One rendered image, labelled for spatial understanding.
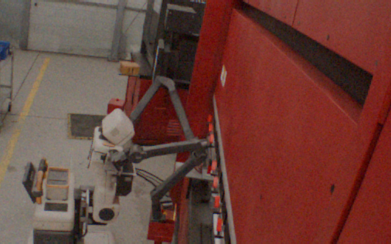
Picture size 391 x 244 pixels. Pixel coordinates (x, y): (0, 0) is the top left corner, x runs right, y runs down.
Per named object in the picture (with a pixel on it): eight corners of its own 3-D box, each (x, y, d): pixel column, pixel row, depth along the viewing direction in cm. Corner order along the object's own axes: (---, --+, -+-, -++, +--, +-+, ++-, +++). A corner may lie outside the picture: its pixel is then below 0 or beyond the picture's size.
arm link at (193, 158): (198, 145, 236) (202, 152, 226) (204, 150, 238) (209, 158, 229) (147, 191, 239) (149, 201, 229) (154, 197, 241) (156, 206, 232)
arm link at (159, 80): (160, 72, 266) (159, 69, 256) (176, 83, 267) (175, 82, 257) (121, 125, 265) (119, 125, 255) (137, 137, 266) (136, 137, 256)
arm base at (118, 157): (110, 151, 225) (110, 160, 215) (121, 144, 226) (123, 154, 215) (117, 162, 229) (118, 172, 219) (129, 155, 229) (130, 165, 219)
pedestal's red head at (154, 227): (148, 221, 260) (152, 200, 253) (171, 225, 261) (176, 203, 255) (146, 239, 241) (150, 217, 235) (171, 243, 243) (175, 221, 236)
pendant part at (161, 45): (152, 73, 389) (158, 38, 377) (164, 76, 391) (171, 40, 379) (151, 86, 348) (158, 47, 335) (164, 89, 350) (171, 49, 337)
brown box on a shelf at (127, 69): (117, 68, 483) (118, 59, 478) (137, 70, 491) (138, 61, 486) (118, 75, 456) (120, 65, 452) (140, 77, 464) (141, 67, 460)
